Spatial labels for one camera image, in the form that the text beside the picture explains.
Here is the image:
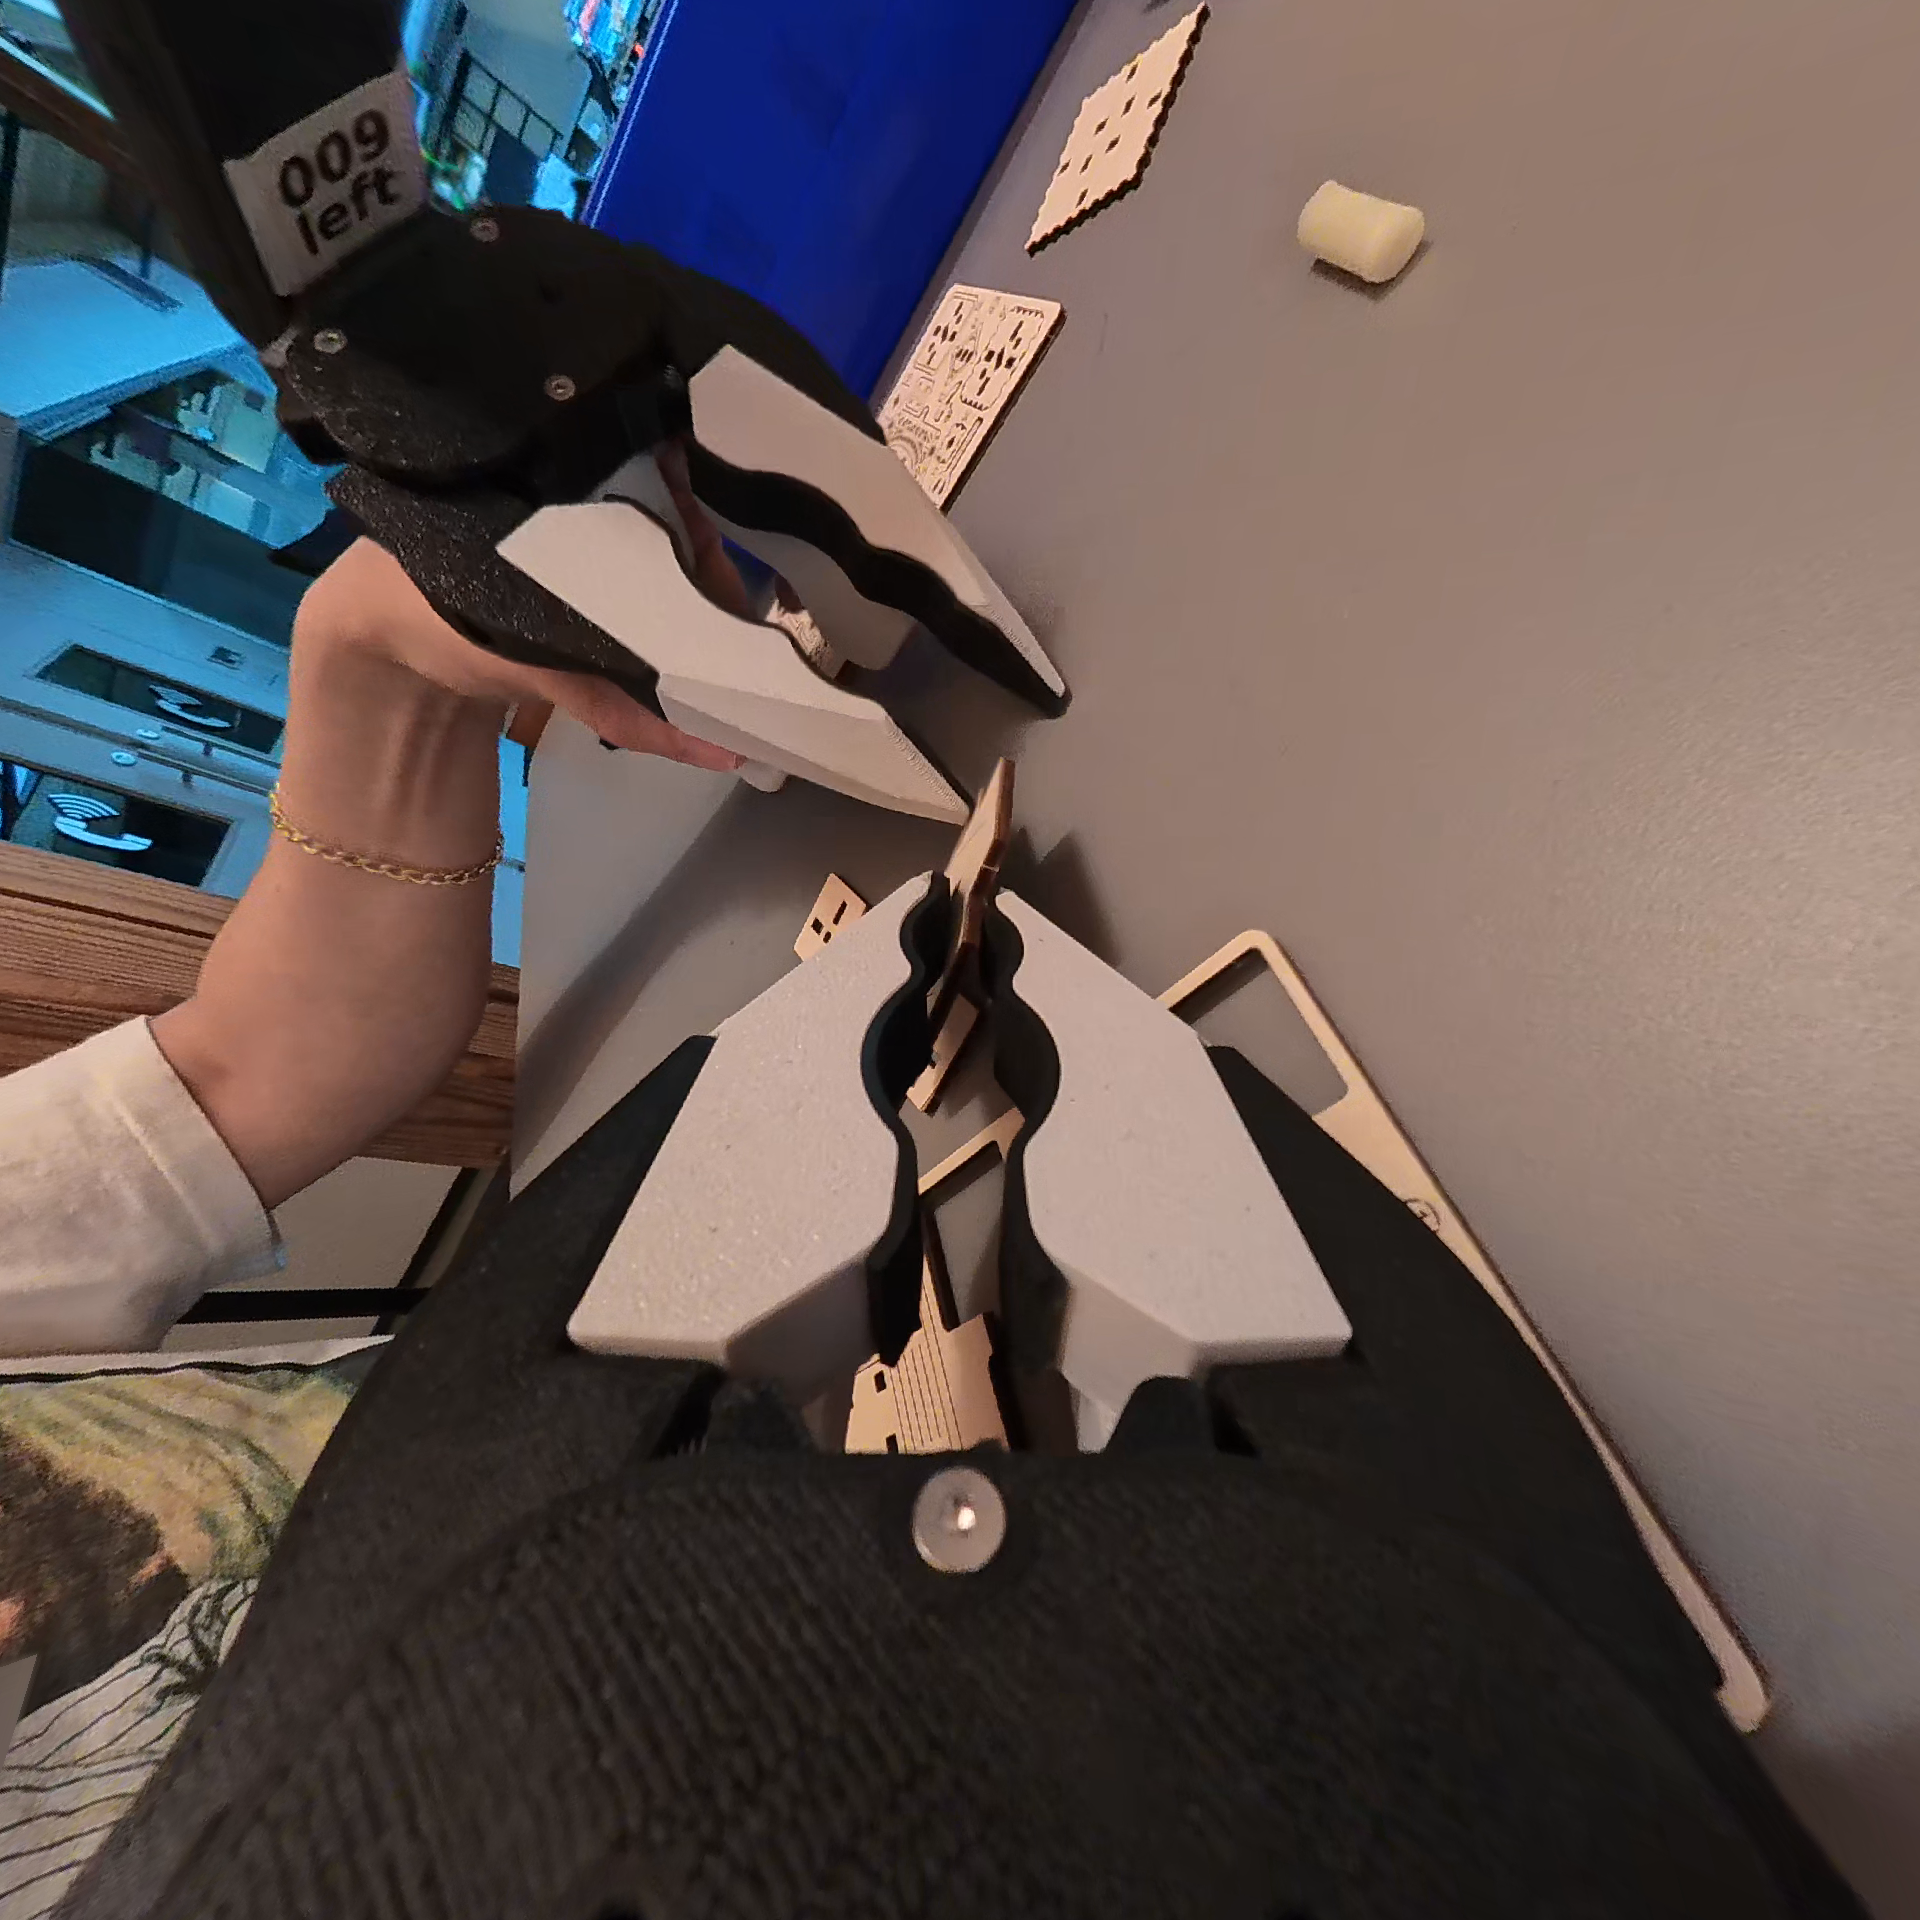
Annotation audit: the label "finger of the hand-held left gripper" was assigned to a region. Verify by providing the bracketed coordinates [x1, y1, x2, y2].
[687, 345, 1071, 717]
[495, 447, 974, 829]

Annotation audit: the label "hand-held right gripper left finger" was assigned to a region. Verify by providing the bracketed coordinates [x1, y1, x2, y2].
[566, 881, 952, 1454]

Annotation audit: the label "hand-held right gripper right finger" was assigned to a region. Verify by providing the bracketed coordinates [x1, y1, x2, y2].
[983, 887, 1352, 1454]

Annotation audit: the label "wooden four-square frame piece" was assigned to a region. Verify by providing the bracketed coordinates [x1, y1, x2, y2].
[791, 873, 872, 965]

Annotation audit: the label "wooden puzzle sheet square cutout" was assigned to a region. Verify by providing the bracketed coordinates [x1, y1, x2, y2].
[843, 930, 1772, 1734]

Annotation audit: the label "cross-shaped wooden piece diamond print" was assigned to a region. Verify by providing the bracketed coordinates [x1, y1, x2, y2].
[901, 757, 1022, 1115]

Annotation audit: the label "person's left forearm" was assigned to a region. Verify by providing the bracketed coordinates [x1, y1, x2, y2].
[150, 787, 512, 1210]

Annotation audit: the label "grey desk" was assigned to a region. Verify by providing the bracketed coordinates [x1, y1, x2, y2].
[510, 0, 1920, 1920]

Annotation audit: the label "person's left hand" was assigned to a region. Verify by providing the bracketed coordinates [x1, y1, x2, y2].
[276, 533, 751, 845]

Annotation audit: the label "wooden puzzle sheet arch parts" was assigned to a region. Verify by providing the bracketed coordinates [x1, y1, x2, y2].
[872, 282, 1064, 510]

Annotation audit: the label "blue plastic bin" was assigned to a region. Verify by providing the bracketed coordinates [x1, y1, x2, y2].
[575, 0, 1080, 406]

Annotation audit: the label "small serrated square wooden piece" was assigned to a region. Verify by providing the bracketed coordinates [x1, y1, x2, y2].
[1024, 0, 1212, 254]

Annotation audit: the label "cream wax stick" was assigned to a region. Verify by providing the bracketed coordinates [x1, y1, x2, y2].
[1296, 181, 1427, 282]

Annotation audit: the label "thick wooden beam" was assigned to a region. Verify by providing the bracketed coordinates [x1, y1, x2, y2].
[0, 838, 519, 1163]

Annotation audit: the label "gold chain bracelet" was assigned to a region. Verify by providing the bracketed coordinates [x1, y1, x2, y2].
[270, 779, 507, 887]

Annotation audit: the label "black picture frame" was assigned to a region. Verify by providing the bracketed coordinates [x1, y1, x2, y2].
[172, 1161, 504, 1325]

